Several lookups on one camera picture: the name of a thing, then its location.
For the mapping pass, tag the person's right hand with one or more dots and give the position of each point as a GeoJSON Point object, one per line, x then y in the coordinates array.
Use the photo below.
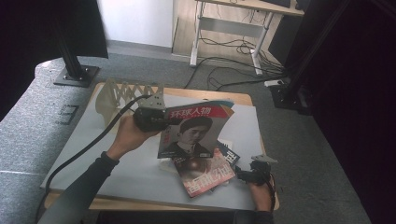
{"type": "Point", "coordinates": [263, 199]}

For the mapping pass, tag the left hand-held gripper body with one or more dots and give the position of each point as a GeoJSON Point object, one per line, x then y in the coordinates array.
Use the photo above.
{"type": "Point", "coordinates": [149, 119]}

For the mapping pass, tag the white-legged wooden desk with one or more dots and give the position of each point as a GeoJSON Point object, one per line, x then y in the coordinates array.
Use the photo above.
{"type": "Point", "coordinates": [232, 26]}

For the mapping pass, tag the portrait cover magazine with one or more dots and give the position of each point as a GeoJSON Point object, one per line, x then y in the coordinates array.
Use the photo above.
{"type": "Point", "coordinates": [196, 130]}

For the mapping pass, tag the wooden magazine rack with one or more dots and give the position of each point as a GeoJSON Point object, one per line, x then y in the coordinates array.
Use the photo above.
{"type": "Point", "coordinates": [107, 102]}

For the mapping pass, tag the black keyboard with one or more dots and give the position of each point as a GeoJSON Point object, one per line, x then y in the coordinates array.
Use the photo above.
{"type": "Point", "coordinates": [277, 2]}

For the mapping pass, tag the red-brown cover magazine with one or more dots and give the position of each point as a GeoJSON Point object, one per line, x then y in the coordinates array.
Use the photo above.
{"type": "Point", "coordinates": [202, 177]}

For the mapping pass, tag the black profile stand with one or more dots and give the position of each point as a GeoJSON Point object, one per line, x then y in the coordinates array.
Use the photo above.
{"type": "Point", "coordinates": [291, 99]}

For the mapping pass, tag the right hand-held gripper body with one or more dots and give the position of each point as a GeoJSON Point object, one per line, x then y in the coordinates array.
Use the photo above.
{"type": "Point", "coordinates": [260, 174]}

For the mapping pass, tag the black metal stand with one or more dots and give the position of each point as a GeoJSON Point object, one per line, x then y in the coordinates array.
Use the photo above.
{"type": "Point", "coordinates": [76, 76]}

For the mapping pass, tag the person's left hand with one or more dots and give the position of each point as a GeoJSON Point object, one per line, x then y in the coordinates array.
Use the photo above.
{"type": "Point", "coordinates": [129, 137]}

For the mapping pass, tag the black curtain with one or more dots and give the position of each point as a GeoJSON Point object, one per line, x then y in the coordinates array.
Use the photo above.
{"type": "Point", "coordinates": [358, 93]}

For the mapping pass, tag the white power strip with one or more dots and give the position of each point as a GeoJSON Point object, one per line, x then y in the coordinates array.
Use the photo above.
{"type": "Point", "coordinates": [274, 83]}

